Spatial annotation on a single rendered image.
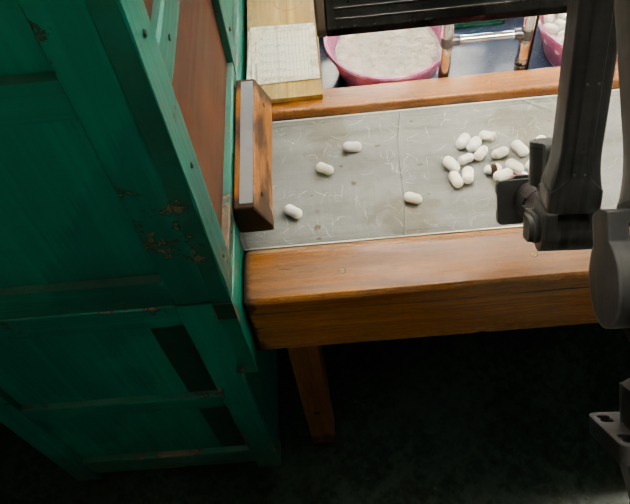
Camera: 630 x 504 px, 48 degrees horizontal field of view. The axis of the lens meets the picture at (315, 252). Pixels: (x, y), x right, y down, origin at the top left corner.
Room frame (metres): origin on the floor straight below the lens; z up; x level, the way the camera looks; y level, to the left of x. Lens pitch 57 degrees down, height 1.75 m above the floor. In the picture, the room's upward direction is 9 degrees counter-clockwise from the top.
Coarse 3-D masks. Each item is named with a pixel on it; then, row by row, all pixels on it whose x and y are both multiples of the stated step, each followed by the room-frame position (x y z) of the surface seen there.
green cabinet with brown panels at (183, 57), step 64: (0, 0) 0.56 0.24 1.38; (64, 0) 0.54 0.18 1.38; (128, 0) 0.56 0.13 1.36; (192, 0) 0.88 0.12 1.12; (0, 64) 0.56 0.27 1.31; (64, 64) 0.54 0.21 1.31; (128, 64) 0.54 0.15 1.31; (192, 64) 0.77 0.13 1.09; (0, 128) 0.57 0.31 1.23; (64, 128) 0.56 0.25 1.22; (128, 128) 0.54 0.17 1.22; (192, 128) 0.67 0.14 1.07; (0, 192) 0.57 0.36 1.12; (64, 192) 0.57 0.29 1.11; (128, 192) 0.54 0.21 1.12; (192, 192) 0.54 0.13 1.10; (0, 256) 0.58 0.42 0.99; (64, 256) 0.57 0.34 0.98; (128, 256) 0.56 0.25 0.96; (192, 256) 0.54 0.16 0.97
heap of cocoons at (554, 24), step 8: (544, 16) 1.18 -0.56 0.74; (552, 16) 1.17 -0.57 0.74; (560, 16) 1.17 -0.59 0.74; (544, 24) 1.15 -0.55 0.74; (552, 24) 1.14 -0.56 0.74; (560, 24) 1.14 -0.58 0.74; (552, 32) 1.13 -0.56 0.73; (560, 32) 1.12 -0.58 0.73; (544, 40) 1.10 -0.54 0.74; (560, 40) 1.09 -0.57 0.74
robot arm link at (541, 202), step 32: (576, 0) 0.57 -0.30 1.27; (608, 0) 0.55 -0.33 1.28; (576, 32) 0.55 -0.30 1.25; (608, 32) 0.54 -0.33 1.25; (576, 64) 0.53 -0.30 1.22; (608, 64) 0.53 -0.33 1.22; (576, 96) 0.52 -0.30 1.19; (608, 96) 0.51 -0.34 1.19; (576, 128) 0.50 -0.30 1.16; (576, 160) 0.48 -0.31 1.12; (544, 192) 0.49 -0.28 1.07; (576, 192) 0.47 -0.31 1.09; (544, 224) 0.46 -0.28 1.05; (576, 224) 0.45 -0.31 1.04
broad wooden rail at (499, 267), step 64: (256, 256) 0.66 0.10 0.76; (320, 256) 0.64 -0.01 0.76; (384, 256) 0.62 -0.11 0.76; (448, 256) 0.60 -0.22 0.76; (512, 256) 0.59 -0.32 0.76; (576, 256) 0.57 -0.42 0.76; (256, 320) 0.58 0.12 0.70; (320, 320) 0.57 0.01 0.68; (384, 320) 0.56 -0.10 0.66; (448, 320) 0.55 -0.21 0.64; (512, 320) 0.54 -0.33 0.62; (576, 320) 0.53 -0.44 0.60
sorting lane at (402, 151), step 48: (288, 144) 0.92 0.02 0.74; (336, 144) 0.91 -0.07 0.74; (384, 144) 0.89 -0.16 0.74; (432, 144) 0.87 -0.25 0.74; (528, 144) 0.83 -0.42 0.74; (288, 192) 0.81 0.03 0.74; (336, 192) 0.79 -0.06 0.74; (384, 192) 0.77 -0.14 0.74; (432, 192) 0.76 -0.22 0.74; (480, 192) 0.74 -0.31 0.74; (288, 240) 0.70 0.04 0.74; (336, 240) 0.69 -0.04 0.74
